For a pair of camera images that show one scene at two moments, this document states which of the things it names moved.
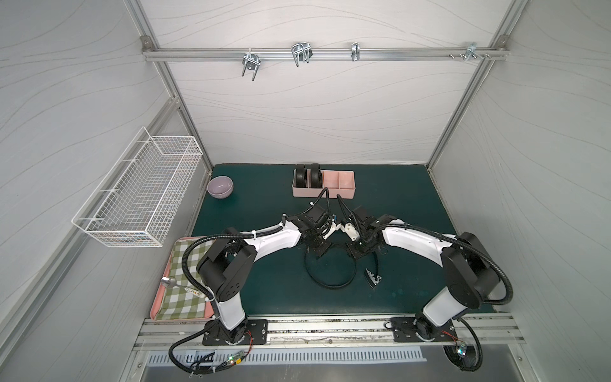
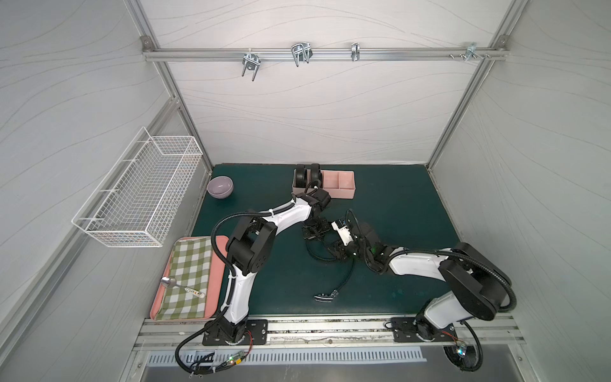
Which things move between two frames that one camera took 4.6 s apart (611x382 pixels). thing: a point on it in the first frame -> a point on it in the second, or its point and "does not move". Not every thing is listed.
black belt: [373, 280] -> [328, 298]
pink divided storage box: [337, 182] does not move
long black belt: [301, 176] does not move
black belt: [316, 176] does not move
